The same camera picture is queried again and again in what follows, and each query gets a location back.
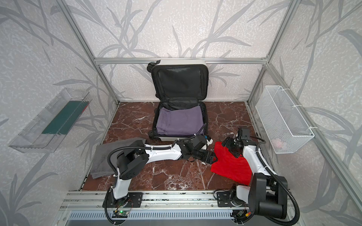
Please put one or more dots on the pink item in basket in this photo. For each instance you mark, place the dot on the pink item in basket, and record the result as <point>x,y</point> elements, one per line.
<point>278,143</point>

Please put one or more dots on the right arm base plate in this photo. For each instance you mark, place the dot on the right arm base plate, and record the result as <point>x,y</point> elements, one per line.
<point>224,200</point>

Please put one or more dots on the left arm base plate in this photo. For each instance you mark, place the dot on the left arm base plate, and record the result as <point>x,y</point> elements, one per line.
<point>131,200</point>

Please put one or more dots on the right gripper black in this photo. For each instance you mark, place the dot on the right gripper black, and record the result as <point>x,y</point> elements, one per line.
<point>231,143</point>

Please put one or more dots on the purple trousers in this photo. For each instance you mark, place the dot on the purple trousers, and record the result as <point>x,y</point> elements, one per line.
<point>184,122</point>

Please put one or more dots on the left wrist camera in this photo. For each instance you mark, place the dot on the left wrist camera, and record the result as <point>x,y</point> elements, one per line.
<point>201,142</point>

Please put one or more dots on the red t-shirt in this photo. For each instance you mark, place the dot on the red t-shirt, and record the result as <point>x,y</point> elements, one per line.
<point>227,165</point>

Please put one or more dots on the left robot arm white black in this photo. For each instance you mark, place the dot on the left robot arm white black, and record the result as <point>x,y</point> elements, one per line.
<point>128,162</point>

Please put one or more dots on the clear plastic wall tray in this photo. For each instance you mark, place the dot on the clear plastic wall tray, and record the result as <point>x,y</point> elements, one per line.
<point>49,128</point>

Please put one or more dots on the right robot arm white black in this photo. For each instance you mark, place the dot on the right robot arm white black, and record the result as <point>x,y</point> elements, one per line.
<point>268,194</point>

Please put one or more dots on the white hard-shell suitcase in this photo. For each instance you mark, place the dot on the white hard-shell suitcase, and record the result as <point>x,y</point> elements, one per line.
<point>179,84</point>

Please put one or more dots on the green circuit board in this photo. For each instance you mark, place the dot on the green circuit board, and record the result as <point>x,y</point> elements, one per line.
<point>118,214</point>

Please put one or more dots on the white wire mesh basket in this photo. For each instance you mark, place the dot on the white wire mesh basket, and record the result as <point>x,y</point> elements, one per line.
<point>282,119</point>

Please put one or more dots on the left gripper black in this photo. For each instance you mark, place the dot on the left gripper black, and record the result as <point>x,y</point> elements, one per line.
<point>208,156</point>

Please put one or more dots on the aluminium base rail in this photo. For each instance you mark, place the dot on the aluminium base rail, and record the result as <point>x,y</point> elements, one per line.
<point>151,200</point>

